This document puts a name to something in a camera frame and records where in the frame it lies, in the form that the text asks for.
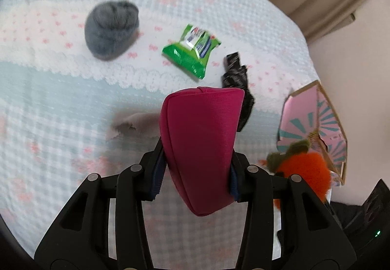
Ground checked bed blanket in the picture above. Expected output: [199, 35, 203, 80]
[0, 0, 320, 261]

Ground grey fluffy plush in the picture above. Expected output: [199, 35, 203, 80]
[84, 0, 140, 61]

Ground orange plush carrot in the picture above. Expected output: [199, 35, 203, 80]
[267, 140, 332, 209]

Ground green snack packet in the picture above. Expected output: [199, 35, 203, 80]
[161, 24, 222, 78]

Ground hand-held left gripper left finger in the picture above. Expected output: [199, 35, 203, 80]
[34, 137, 167, 270]

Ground pink striped cardboard box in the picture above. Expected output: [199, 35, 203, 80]
[276, 80, 348, 186]

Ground magenta soft pouch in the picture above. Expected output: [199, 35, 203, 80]
[160, 86, 245, 217]

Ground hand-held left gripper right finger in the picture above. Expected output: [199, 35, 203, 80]
[228, 151, 357, 270]

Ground black crinkled wrapper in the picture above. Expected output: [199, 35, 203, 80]
[221, 52, 255, 132]

